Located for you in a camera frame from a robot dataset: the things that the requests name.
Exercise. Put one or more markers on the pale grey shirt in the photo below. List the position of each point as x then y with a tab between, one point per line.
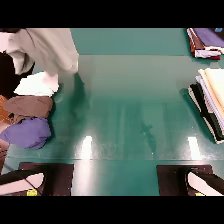
46	46

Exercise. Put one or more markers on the brown garment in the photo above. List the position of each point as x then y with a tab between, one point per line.
30	106

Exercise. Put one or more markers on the black folded garment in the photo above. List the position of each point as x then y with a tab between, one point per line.
203	103

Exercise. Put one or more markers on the lavender garment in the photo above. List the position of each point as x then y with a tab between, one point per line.
213	106

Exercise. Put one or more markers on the cream garment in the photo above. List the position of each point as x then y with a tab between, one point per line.
215	85

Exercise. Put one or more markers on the red-brown garment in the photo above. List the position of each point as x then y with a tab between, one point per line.
193	41

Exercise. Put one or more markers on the orange-brown garment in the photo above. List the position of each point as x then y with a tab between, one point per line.
4	111

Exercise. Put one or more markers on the white folded garment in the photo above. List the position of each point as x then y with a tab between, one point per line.
208	53

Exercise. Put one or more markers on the navy garment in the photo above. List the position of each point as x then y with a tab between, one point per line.
210	36

